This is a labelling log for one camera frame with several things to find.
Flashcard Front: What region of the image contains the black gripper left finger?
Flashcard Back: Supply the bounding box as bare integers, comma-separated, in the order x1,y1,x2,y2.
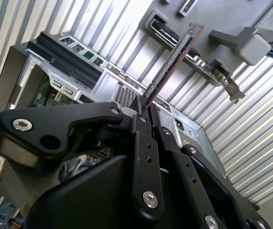
0,94,165,221

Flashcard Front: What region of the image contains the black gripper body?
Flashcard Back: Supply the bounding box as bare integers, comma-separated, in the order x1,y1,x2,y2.
23,154,194,229

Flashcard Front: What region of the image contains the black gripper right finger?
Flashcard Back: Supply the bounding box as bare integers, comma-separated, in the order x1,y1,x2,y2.
150,104,272,229

